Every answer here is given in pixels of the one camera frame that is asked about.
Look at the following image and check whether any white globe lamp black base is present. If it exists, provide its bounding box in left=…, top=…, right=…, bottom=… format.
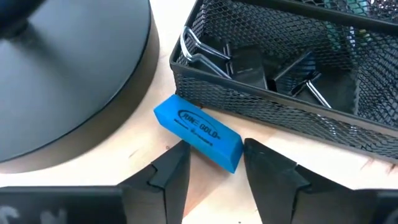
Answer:
left=0, top=0, right=161, bottom=174

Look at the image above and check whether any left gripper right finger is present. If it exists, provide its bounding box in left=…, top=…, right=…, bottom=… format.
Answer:
left=243, top=138, right=379, bottom=224

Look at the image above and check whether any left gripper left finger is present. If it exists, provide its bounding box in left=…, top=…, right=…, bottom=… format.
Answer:
left=119, top=140, right=191, bottom=224

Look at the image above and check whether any blue eraser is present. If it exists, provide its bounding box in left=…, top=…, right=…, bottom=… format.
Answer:
left=153, top=94, right=244, bottom=174

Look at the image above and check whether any black mesh desk organizer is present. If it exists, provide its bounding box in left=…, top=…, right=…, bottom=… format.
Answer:
left=169, top=0, right=398, bottom=164

